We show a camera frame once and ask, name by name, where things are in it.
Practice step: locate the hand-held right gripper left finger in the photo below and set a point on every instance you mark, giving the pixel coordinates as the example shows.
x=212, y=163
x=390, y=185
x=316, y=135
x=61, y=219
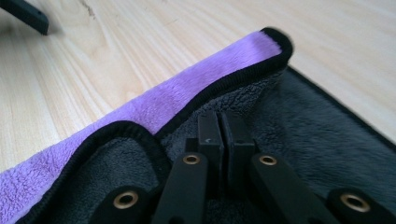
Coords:
x=210, y=140

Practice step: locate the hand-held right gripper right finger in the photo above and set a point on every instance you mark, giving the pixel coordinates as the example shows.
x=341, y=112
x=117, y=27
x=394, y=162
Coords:
x=238, y=143

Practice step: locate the purple and black cloth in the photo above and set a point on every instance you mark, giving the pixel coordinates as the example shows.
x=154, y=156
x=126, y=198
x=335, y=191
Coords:
x=311, y=130

